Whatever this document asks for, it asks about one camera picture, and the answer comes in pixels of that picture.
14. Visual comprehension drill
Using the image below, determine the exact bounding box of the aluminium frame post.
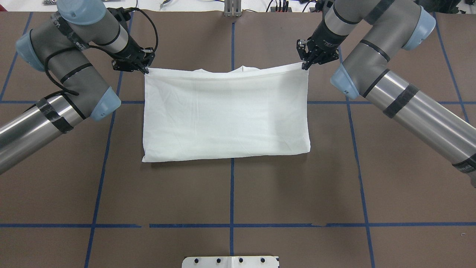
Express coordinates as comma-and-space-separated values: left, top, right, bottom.
223, 0, 242, 17

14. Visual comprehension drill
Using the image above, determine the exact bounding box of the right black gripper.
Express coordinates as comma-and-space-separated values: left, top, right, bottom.
296, 25, 348, 71

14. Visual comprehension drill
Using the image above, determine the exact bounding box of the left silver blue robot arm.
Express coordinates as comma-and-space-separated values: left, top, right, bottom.
0, 0, 157, 173

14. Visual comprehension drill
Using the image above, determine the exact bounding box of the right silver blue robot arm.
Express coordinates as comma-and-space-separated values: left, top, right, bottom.
296, 0, 476, 185

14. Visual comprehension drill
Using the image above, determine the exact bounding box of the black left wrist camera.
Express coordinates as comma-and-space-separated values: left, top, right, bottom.
107, 7, 134, 22

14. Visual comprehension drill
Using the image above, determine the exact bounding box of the white long-sleeve printed shirt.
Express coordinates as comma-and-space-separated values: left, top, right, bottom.
142, 63, 311, 163

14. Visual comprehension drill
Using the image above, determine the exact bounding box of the small black electronics board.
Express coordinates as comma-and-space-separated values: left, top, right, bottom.
266, 0, 292, 13

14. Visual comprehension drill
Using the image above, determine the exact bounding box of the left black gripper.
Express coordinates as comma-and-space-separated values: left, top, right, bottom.
112, 36, 155, 75

